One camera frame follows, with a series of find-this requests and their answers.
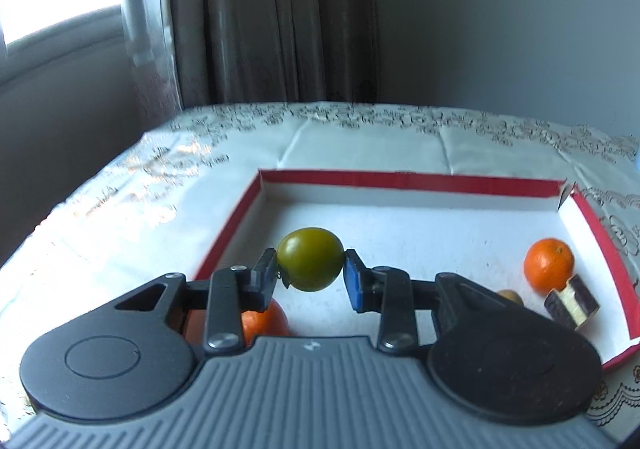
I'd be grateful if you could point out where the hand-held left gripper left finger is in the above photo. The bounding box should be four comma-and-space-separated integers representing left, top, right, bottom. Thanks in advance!
114, 248, 279, 355

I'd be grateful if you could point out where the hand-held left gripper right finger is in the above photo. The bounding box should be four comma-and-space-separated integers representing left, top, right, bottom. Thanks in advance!
343, 249, 538, 355

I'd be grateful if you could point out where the green tomato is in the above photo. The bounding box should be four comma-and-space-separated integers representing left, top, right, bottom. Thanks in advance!
276, 227, 345, 293

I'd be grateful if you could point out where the shallow red cardboard box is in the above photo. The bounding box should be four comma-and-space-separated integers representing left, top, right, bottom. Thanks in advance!
192, 169, 640, 372

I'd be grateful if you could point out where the small orange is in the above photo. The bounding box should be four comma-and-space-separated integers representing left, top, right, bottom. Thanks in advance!
184, 298, 292, 347

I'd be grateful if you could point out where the white floral tablecloth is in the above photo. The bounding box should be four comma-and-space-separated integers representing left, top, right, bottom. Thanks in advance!
0, 102, 640, 430

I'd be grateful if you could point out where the large orange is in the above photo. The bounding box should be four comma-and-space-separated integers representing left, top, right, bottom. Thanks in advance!
524, 238, 576, 295

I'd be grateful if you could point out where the brown curtain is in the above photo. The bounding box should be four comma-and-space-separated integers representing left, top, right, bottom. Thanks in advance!
165, 0, 379, 106

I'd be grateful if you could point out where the sheer white curtain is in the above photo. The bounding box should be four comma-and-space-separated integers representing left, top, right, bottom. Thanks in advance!
122, 0, 183, 130

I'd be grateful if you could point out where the window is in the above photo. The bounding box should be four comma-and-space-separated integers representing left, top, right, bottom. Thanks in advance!
0, 0, 126, 85

